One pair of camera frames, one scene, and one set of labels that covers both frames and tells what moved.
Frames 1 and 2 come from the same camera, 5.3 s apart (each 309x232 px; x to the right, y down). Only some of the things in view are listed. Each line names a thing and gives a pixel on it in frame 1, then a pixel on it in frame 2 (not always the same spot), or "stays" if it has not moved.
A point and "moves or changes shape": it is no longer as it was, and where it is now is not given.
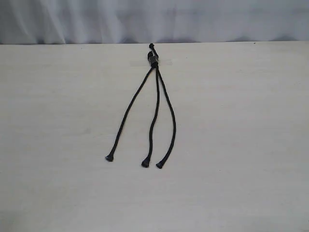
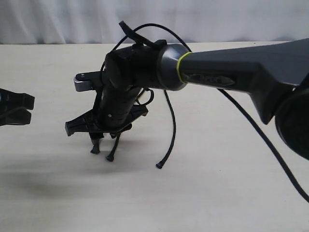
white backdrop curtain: x=42 y=22 stays
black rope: x=161 y=163 stays
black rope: x=153 y=65 moves or changes shape
